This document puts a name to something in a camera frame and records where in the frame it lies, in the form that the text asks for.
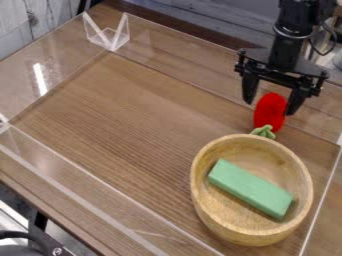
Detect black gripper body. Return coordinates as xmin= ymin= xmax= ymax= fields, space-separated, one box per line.
xmin=234 ymin=48 xmax=330 ymax=96

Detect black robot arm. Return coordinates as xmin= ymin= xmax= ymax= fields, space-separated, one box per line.
xmin=234 ymin=0 xmax=338 ymax=116

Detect red knitted fruit green stem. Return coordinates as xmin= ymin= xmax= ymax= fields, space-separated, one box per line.
xmin=251 ymin=93 xmax=287 ymax=140

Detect green rectangular block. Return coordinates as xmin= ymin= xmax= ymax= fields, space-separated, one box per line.
xmin=207 ymin=159 xmax=294 ymax=220

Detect round wooden bowl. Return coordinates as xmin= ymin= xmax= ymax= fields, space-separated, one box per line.
xmin=189 ymin=134 xmax=314 ymax=247

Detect clear acrylic corner bracket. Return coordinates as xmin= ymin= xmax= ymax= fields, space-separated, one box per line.
xmin=81 ymin=12 xmax=129 ymax=52

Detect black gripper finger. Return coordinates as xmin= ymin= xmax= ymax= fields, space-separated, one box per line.
xmin=242 ymin=72 xmax=259 ymax=104
xmin=284 ymin=87 xmax=310 ymax=116

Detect black table leg bracket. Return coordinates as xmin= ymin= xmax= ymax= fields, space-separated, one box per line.
xmin=0 ymin=209 xmax=77 ymax=256

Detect clear acrylic tray walls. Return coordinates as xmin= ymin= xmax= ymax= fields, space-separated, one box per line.
xmin=0 ymin=11 xmax=342 ymax=256

